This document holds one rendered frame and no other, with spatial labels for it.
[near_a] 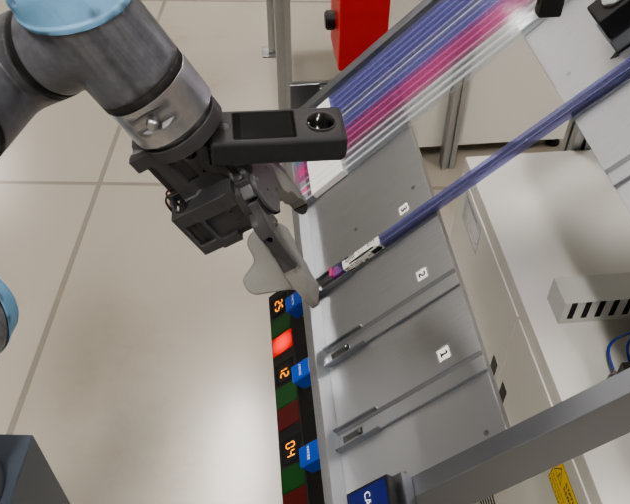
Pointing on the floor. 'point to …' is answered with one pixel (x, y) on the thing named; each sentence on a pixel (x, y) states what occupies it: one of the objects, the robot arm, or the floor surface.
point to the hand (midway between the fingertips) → (315, 252)
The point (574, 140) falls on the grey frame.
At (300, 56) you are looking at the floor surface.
